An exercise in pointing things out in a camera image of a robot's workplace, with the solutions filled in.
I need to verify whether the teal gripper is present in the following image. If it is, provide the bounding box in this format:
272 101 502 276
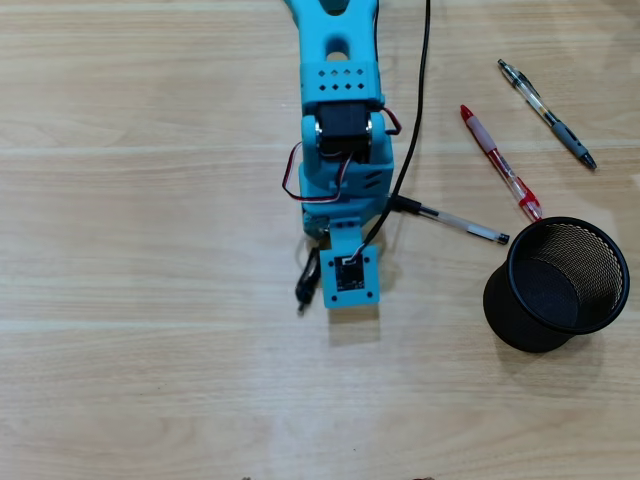
301 197 390 221

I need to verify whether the clear pen with black cap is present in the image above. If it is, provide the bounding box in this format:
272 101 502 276
387 194 510 246

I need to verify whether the red pen with pink grip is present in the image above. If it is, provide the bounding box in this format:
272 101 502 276
459 103 544 222

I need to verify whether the black mesh pen holder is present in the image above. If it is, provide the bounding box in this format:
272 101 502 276
482 215 631 354

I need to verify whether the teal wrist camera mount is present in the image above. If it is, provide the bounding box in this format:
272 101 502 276
319 219 384 309

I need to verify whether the clear pen with grey grip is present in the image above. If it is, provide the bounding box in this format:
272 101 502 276
497 58 598 170

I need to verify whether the black camera cable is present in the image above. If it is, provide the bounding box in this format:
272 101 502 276
349 0 432 264

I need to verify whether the red white black servo wire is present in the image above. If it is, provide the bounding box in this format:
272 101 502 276
281 141 354 206
375 106 403 137

